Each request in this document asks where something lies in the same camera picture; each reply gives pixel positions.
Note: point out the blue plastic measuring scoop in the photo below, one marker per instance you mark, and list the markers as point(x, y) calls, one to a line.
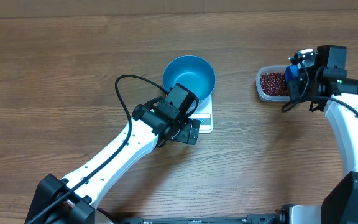
point(291, 72)

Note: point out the clear plastic food container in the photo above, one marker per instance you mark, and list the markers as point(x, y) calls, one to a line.
point(262, 95)

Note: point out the blue metal bowl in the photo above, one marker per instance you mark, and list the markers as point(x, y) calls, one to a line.
point(192, 72)

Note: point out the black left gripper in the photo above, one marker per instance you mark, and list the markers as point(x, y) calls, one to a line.
point(186, 124)

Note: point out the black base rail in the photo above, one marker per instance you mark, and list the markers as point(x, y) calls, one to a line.
point(249, 219)

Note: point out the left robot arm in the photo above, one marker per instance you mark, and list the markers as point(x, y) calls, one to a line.
point(76, 197)

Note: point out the white digital kitchen scale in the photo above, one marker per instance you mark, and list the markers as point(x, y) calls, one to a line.
point(204, 114)

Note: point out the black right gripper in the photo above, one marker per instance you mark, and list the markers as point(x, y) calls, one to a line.
point(298, 98)

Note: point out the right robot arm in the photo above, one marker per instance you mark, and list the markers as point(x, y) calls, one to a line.
point(320, 78)

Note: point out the red adzuki beans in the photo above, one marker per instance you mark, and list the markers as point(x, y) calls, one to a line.
point(273, 84)

